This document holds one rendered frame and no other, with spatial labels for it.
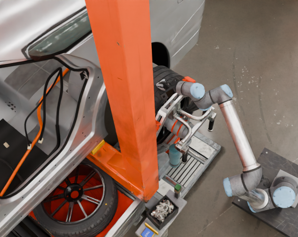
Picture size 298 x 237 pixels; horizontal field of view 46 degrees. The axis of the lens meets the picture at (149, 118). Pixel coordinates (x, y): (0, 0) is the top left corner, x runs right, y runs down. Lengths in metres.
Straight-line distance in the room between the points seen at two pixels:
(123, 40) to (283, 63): 3.22
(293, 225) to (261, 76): 1.76
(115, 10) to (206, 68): 2.99
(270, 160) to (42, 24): 2.19
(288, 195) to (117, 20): 1.98
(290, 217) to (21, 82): 2.33
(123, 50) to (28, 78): 1.66
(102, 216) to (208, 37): 2.60
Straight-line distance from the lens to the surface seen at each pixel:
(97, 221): 2.74
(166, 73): 2.55
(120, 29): 1.23
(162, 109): 2.38
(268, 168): 3.19
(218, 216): 3.27
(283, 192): 2.78
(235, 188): 2.28
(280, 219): 3.05
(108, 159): 2.72
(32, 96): 2.77
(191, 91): 2.16
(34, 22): 1.91
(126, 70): 1.38
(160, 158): 3.19
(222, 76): 4.04
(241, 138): 2.22
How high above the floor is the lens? 3.09
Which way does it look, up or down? 57 degrees down
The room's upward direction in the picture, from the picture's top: 5 degrees counter-clockwise
